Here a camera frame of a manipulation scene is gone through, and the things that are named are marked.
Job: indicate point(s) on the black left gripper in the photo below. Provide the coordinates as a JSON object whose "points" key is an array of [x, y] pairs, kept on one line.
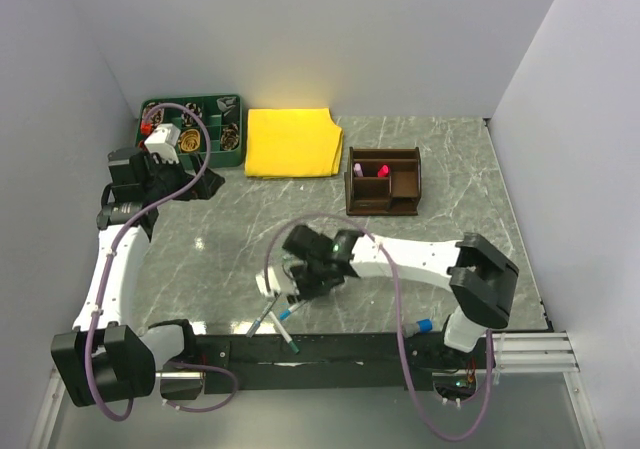
{"points": [[205, 187]]}

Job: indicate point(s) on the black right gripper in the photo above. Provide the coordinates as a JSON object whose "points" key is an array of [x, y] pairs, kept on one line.
{"points": [[305, 292]]}

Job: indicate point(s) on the blue capped marker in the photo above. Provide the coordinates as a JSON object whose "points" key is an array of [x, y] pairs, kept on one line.
{"points": [[291, 309]]}

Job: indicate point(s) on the lilac highlighter marker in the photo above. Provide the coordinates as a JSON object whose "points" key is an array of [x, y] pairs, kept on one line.
{"points": [[357, 170]]}

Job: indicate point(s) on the pink highlighter marker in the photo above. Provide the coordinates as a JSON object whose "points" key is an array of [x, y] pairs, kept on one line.
{"points": [[383, 171]]}

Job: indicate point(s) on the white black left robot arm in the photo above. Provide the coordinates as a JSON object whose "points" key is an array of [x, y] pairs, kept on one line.
{"points": [[101, 359]]}

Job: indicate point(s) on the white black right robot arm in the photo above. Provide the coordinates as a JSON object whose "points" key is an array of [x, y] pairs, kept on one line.
{"points": [[481, 278]]}

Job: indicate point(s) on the yellow brown rolled tie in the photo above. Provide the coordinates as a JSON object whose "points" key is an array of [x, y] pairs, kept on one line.
{"points": [[190, 141]]}

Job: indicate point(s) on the brown dotted rolled tie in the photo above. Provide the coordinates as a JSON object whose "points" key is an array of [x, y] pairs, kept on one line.
{"points": [[229, 137]]}

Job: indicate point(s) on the green compartment tray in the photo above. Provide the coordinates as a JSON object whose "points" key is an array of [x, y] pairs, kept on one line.
{"points": [[213, 122]]}

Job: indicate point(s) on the white green capped pen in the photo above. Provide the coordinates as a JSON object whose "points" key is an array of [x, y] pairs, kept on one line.
{"points": [[283, 332]]}

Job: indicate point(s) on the black patterned rolled tie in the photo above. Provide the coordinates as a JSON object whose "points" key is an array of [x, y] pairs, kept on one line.
{"points": [[193, 114]]}

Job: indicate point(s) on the clear blue ballpoint pen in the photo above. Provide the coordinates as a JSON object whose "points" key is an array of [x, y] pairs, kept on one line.
{"points": [[258, 321]]}

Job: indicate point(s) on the pink brown rolled tie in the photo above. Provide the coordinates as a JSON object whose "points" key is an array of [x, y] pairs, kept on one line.
{"points": [[152, 116]]}

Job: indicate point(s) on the grey rolled tie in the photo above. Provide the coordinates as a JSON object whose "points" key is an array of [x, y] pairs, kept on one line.
{"points": [[229, 109]]}

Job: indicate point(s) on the yellow folded cloth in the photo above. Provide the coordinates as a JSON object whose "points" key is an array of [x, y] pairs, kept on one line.
{"points": [[292, 143]]}

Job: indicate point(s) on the brown wooden desk organizer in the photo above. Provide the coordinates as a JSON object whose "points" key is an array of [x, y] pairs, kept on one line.
{"points": [[397, 195]]}

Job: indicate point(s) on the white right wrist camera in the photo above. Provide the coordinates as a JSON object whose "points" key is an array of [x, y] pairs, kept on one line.
{"points": [[275, 283]]}

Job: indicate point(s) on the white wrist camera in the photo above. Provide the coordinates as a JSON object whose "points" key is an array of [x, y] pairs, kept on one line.
{"points": [[275, 283], [162, 142]]}

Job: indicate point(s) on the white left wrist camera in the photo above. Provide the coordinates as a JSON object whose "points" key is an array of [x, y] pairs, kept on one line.
{"points": [[162, 142]]}

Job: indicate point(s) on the aluminium frame rail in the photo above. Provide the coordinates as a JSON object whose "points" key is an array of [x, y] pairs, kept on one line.
{"points": [[534, 353]]}

